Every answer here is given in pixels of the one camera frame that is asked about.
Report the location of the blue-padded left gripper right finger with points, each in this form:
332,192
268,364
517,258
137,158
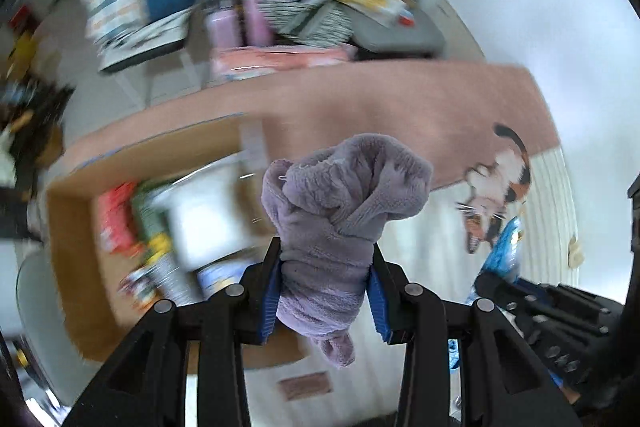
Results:
388,301

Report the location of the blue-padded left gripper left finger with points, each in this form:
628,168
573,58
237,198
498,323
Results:
262,284

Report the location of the lavender fleece cloth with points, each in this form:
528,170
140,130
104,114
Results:
329,209

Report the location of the white plastic bag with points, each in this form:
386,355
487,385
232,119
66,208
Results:
208,214

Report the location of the orange panda snack bag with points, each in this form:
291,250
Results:
158,276

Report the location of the green snack bag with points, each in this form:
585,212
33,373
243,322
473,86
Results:
151,225

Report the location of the tape scrap on floor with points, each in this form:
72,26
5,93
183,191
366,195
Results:
575,255

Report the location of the light blue snack bag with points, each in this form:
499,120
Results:
504,260

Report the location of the cardboard box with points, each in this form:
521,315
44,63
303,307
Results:
96,315

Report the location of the red snack bag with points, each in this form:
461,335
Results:
118,231

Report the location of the striped patterned cloth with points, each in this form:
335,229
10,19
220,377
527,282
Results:
318,23

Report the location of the pink box with strap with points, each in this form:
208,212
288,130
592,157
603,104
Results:
236,23

